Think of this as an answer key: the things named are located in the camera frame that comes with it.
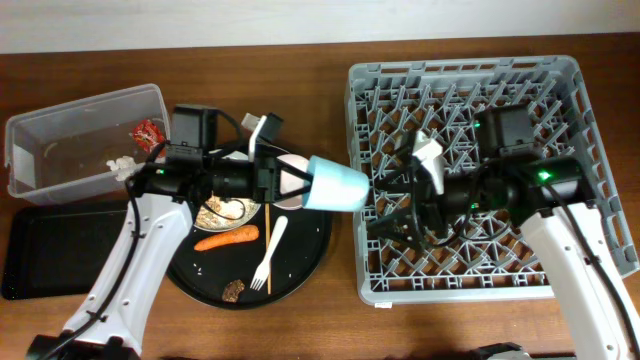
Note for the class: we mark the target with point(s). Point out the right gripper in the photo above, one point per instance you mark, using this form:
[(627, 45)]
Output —
[(428, 203)]

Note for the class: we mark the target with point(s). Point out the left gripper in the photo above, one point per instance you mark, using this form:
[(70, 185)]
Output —
[(267, 173)]

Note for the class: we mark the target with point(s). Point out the pink bowl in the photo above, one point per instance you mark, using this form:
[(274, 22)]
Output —
[(291, 182)]

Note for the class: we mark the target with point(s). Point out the light blue cup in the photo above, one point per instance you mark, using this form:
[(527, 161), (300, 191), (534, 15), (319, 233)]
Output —
[(335, 187)]

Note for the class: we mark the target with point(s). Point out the orange carrot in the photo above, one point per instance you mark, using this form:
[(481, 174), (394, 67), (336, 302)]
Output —
[(243, 234)]

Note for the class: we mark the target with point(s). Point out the white plastic fork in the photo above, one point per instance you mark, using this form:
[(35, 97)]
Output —
[(263, 270)]

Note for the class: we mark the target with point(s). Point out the red snack wrapper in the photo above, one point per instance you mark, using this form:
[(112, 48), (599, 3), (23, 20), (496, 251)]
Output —
[(147, 135)]

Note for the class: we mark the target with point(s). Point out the white tissue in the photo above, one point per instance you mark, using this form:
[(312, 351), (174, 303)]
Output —
[(123, 167)]

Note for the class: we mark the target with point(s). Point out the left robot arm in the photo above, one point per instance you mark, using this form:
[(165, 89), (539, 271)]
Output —
[(206, 154)]

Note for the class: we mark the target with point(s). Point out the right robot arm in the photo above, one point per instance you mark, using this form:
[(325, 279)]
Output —
[(551, 200)]

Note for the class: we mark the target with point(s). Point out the grey dishwasher rack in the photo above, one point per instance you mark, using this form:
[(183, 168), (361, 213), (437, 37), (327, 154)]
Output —
[(383, 101)]

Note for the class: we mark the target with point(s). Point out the round black tray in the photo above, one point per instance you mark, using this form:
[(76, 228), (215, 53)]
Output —
[(204, 275)]

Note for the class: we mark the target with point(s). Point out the grey plate with rice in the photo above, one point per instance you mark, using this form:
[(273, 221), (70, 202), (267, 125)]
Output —
[(217, 215)]

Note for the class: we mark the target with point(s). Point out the brown food scrap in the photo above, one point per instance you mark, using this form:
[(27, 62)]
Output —
[(232, 291)]

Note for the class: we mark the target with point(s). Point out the clear plastic bin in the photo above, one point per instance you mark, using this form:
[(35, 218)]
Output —
[(58, 154)]

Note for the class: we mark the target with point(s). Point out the black rectangular tray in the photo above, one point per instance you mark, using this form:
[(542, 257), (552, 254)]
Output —
[(60, 250)]

